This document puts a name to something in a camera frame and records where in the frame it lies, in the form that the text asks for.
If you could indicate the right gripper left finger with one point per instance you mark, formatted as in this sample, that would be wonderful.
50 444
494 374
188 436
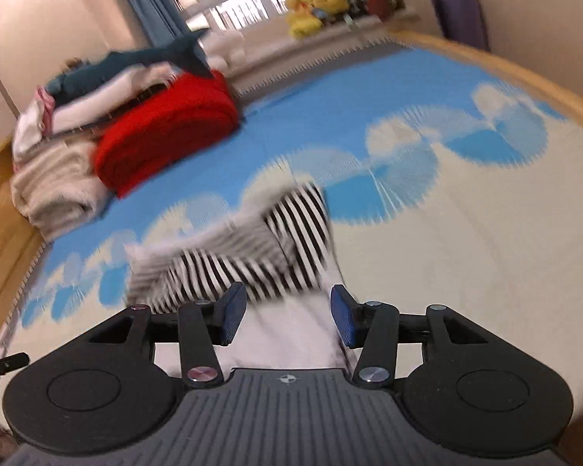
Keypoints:
197 328

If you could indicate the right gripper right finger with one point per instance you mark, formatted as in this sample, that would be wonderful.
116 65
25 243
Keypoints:
377 329

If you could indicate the black white striped hoodie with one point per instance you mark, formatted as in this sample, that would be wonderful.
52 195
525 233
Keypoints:
280 247

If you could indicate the stack of folded white clothes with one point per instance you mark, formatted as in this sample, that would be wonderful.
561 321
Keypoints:
44 124

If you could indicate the blue white bed sheet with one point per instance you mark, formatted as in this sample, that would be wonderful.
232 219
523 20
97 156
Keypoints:
443 184

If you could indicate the cream folded blanket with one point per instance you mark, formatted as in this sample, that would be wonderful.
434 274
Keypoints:
58 190

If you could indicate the red folded blanket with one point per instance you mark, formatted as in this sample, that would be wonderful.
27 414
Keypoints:
191 115

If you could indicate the blue shark plush toy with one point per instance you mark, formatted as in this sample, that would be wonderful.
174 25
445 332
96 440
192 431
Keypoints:
184 52

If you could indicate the white plush toy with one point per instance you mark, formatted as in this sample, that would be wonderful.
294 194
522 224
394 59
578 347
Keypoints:
224 50

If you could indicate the blue curtain left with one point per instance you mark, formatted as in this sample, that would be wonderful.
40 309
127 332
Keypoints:
145 0

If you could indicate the yellow plush toy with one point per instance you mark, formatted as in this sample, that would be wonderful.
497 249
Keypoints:
307 17

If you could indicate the purple fabric item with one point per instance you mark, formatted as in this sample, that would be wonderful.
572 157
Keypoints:
462 21

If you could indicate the wooden bed frame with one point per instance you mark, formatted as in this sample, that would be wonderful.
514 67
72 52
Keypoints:
562 100

